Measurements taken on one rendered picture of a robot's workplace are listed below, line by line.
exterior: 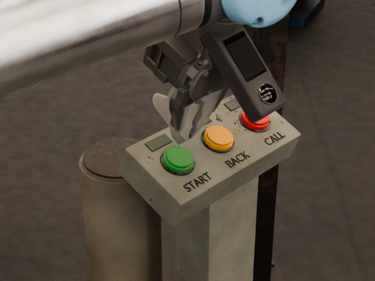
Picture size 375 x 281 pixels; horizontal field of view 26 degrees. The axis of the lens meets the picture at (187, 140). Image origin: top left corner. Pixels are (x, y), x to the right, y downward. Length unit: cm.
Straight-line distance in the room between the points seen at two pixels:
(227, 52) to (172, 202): 22
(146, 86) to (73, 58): 192
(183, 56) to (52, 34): 35
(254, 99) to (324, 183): 122
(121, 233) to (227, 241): 17
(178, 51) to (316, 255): 102
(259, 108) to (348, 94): 164
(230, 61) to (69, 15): 33
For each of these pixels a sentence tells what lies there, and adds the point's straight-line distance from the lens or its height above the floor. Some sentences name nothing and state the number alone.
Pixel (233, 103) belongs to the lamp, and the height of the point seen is 61.
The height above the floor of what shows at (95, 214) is 45.
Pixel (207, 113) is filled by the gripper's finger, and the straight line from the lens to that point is 100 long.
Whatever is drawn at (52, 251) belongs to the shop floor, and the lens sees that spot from 187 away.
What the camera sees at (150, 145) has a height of 62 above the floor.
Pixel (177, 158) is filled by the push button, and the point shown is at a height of 61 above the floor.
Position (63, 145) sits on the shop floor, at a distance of 224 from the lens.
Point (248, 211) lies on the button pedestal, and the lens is 115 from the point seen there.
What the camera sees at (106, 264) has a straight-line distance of 126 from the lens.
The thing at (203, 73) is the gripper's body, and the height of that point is 76.
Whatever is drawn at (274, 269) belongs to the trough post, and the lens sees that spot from 179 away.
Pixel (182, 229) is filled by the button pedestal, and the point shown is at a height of 47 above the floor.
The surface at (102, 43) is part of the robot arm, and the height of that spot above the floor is 92.
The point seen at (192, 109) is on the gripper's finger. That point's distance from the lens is 96.
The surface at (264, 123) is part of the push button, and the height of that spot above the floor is 60.
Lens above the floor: 117
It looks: 32 degrees down
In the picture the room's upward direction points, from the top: straight up
